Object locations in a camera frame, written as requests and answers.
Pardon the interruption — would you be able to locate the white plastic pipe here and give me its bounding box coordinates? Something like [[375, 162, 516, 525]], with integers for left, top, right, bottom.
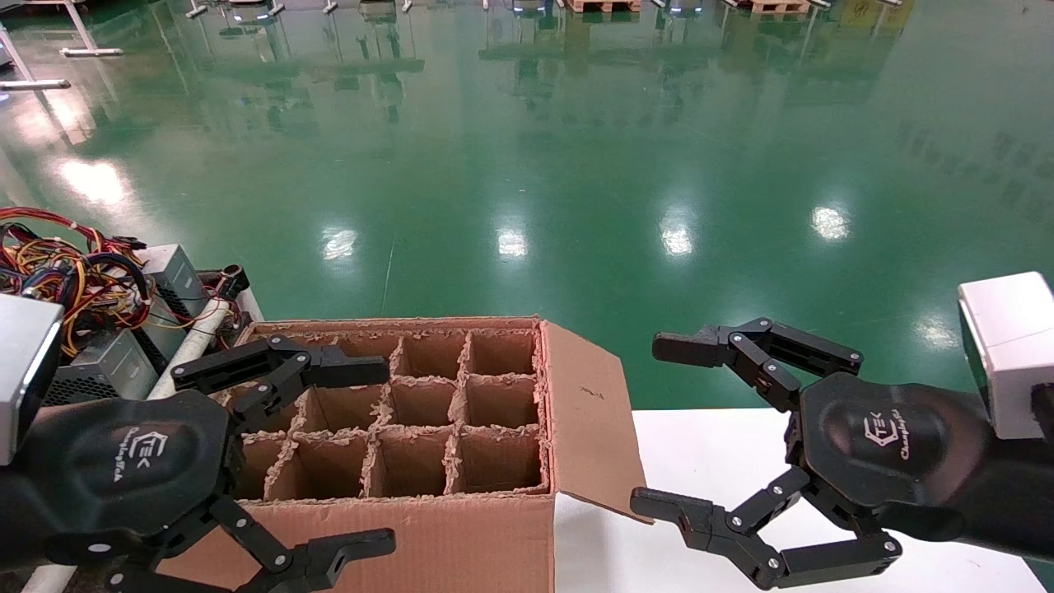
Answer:
[[148, 298, 233, 403]]

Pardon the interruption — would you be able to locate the brown cardboard box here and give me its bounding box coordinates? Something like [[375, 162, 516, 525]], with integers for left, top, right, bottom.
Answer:
[[156, 315, 647, 593]]

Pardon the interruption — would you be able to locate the silver power supply unit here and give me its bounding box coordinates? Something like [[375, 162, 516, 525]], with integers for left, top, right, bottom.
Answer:
[[136, 244, 208, 367]]

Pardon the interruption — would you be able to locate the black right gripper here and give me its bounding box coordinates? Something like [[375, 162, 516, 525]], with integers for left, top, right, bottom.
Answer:
[[630, 318, 999, 591]]

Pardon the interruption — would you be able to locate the white metal table leg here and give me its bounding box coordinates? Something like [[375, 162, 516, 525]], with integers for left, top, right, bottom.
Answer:
[[0, 25, 71, 90], [62, 0, 124, 57]]

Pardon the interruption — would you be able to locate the black tube fitting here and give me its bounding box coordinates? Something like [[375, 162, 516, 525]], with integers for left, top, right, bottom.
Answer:
[[202, 264, 250, 301]]

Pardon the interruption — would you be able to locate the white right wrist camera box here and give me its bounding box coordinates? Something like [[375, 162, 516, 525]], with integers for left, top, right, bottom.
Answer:
[[957, 272, 1054, 441]]

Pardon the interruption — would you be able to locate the tangled coloured cable pile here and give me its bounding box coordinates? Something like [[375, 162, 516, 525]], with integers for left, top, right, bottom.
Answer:
[[0, 206, 157, 359]]

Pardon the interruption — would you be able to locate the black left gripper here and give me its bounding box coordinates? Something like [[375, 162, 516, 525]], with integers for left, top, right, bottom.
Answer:
[[21, 336, 396, 593]]

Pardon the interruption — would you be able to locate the cardboard divider grid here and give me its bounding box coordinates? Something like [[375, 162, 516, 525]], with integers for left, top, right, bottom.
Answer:
[[222, 328, 551, 500]]

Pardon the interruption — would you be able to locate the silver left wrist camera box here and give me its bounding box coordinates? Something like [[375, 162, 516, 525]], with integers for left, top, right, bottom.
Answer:
[[0, 295, 65, 467]]

